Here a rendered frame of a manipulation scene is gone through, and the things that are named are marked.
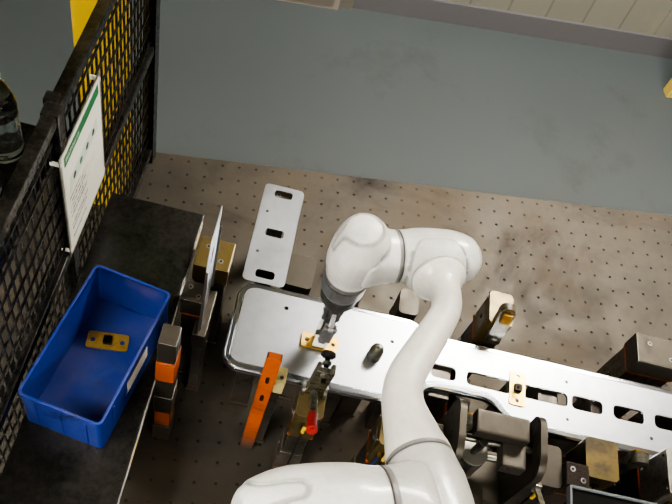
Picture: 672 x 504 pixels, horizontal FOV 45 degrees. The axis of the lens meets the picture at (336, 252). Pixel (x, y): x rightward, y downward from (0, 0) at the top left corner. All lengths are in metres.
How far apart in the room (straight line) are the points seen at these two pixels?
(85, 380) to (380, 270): 0.64
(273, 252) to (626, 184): 2.35
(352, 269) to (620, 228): 1.45
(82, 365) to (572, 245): 1.55
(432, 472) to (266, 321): 0.81
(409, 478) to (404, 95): 2.88
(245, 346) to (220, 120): 1.85
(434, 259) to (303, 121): 2.16
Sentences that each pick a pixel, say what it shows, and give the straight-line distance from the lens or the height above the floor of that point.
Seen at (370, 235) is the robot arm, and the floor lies 1.46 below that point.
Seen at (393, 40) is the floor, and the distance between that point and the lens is 4.06.
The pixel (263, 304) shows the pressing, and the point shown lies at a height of 1.00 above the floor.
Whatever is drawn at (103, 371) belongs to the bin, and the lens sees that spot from 1.72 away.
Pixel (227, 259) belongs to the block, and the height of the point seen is 1.06.
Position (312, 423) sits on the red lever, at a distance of 1.58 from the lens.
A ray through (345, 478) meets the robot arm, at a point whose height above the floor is 1.62.
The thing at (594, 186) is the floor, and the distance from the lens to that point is 3.85.
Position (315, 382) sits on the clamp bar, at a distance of 1.62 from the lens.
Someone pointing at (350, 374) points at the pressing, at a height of 1.00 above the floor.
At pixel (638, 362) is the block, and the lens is 2.08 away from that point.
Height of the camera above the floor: 2.60
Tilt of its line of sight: 55 degrees down
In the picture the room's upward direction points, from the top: 20 degrees clockwise
